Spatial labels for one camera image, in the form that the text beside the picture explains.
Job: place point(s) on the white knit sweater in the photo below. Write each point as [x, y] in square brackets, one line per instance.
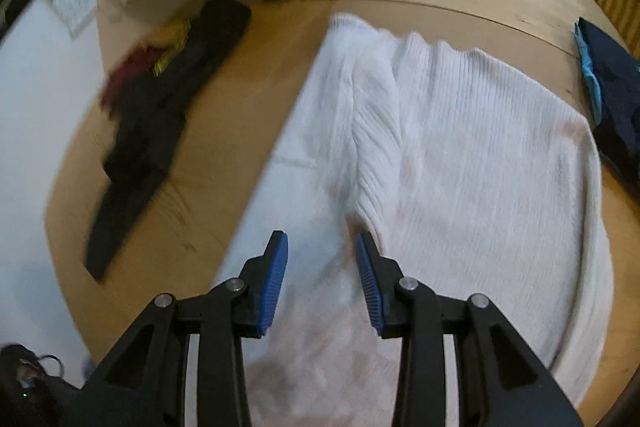
[450, 132]

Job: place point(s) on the yellow striped cloth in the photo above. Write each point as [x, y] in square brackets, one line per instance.
[170, 52]

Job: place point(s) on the maroon garment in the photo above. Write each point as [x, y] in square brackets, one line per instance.
[127, 74]

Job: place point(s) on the folded navy shirt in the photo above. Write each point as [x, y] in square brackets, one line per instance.
[615, 82]

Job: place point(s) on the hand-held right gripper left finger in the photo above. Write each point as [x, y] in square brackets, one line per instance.
[274, 282]

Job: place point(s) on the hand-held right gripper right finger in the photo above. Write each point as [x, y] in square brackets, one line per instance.
[370, 282]

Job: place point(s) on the black pants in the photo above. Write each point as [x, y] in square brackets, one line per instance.
[150, 132]

